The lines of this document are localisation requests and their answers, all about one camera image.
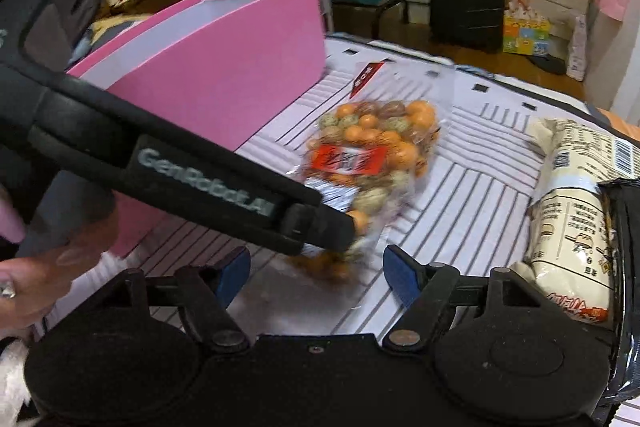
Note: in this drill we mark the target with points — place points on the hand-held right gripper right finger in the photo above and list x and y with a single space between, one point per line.
402 272

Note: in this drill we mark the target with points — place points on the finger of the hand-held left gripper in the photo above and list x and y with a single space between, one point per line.
320 227

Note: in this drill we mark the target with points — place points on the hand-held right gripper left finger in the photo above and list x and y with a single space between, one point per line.
235 269

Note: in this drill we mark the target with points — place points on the clear bag of coated peanuts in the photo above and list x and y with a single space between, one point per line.
375 137

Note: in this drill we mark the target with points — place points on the pink cardboard box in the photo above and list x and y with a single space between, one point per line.
225 72

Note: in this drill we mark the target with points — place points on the cream snack bag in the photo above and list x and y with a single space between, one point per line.
565 227

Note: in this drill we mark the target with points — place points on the black snack bag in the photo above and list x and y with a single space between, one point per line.
627 257

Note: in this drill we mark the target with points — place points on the person's left hand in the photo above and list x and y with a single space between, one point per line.
45 279

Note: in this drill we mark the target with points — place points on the striped bedsheet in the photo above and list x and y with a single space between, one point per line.
475 177

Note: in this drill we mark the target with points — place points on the black round floor base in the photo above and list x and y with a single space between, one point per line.
547 64

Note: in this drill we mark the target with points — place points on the colourful gift box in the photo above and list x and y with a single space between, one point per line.
525 32

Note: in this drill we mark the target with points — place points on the white plastic bag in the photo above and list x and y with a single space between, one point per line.
577 52

